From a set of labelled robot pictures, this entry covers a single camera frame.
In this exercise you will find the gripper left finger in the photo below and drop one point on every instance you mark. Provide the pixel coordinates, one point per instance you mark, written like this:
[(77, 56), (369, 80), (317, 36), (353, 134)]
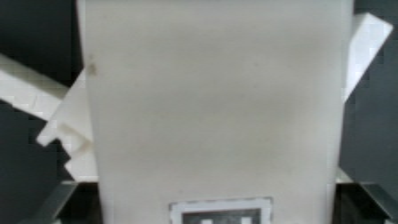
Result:
[(72, 206)]

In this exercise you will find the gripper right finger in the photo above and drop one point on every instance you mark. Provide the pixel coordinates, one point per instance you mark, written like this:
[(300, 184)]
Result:
[(365, 206)]

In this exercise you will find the white cabinet body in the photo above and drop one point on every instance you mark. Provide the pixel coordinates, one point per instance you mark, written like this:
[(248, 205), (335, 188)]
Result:
[(70, 128)]

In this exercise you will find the white box block with markers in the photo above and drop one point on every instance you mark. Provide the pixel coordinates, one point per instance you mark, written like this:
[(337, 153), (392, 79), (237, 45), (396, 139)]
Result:
[(216, 77)]

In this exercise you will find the white long panel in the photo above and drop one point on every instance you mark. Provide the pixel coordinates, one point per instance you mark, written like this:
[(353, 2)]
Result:
[(29, 90)]

